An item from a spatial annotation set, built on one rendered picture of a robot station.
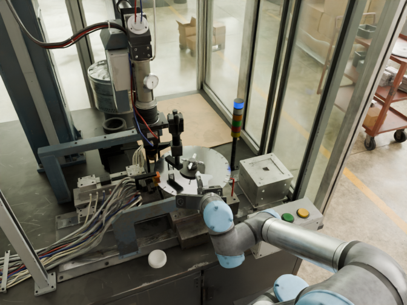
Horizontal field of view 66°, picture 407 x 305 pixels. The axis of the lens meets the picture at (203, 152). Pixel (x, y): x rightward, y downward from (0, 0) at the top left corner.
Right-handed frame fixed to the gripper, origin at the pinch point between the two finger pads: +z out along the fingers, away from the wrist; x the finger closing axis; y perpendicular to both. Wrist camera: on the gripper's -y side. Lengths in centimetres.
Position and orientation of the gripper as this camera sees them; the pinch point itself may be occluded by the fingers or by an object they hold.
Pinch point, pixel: (197, 191)
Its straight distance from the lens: 118.3
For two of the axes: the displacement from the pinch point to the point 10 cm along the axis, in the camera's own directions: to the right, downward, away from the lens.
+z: -1.3, -0.9, 9.9
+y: 9.9, -0.8, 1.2
